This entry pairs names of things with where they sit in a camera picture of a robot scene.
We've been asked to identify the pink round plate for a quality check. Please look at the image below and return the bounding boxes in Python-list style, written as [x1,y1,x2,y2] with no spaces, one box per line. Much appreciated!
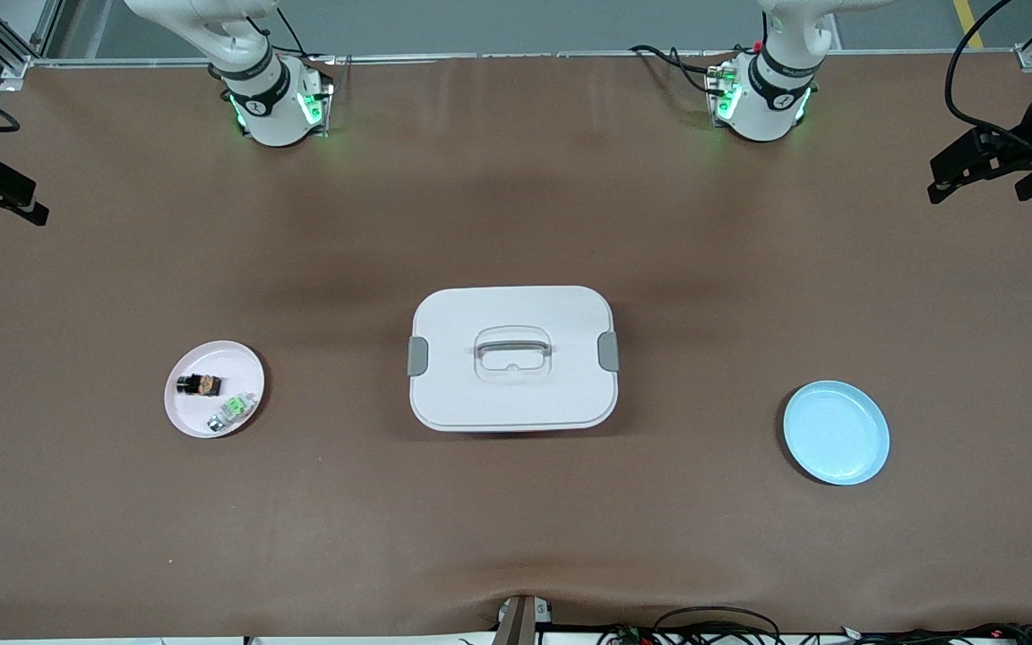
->
[164,340,266,440]

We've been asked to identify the black cable loop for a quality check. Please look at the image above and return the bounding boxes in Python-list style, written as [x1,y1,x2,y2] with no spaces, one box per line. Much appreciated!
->
[655,606,781,645]

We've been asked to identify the black right base cable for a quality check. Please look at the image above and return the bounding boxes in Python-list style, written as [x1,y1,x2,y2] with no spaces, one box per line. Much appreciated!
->
[243,9,338,64]

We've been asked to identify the black left base cable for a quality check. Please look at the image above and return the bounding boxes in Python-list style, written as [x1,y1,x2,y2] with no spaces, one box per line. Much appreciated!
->
[631,43,734,95]

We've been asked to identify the light blue round plate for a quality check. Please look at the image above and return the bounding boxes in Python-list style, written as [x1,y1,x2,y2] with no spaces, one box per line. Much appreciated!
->
[782,380,891,486]

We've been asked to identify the black base cable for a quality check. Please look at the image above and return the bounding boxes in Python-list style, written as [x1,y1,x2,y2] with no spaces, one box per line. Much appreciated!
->
[631,43,734,95]
[243,9,338,64]

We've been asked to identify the clear table edge strip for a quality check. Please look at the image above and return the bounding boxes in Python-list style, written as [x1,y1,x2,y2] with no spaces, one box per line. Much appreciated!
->
[32,49,1019,70]

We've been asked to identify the green push-button switch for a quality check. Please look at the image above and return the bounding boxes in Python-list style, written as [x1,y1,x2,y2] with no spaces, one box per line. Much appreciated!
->
[206,391,257,434]

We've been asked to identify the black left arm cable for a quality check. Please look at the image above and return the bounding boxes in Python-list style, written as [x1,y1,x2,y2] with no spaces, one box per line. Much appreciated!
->
[944,0,1032,162]

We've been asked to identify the brown camera mount post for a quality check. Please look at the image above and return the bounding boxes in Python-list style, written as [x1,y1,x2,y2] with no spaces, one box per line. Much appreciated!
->
[494,594,555,645]

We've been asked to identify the black cable bundle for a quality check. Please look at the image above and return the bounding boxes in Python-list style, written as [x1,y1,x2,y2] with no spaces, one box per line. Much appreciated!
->
[597,621,1032,645]

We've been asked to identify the white lidded box grey latches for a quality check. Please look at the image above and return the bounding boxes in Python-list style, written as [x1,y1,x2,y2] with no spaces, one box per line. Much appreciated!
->
[407,286,621,434]

